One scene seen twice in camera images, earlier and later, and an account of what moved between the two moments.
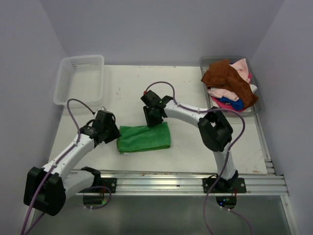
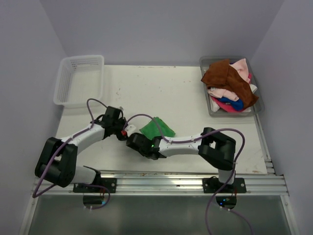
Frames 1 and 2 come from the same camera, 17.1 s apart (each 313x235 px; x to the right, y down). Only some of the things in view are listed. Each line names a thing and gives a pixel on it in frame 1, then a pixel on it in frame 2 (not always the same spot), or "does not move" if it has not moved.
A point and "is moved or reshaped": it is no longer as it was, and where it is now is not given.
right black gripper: [150, 121] to [142, 135]
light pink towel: [240, 66] does not move
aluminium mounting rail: [190, 182] does not move
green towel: [143, 138] is moved or reshaped
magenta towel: [225, 105] does not move
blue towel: [238, 105] does not move
